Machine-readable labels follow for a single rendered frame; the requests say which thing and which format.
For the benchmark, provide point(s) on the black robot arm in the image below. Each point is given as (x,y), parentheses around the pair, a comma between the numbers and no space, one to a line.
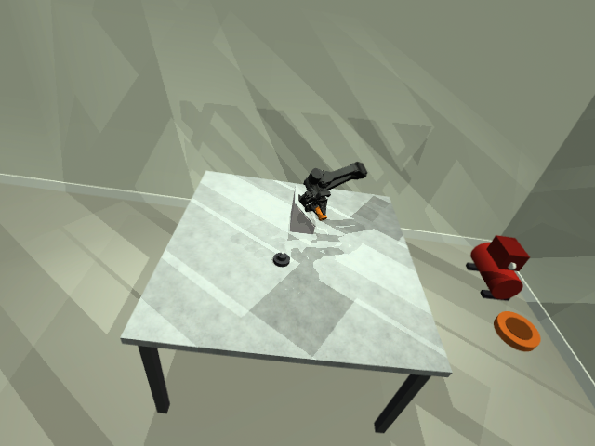
(329,180)

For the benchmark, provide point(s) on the orange knob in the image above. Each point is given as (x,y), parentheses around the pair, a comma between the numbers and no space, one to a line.
(319,214)

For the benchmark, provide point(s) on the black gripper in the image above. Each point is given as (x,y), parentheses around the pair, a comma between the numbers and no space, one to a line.
(319,200)

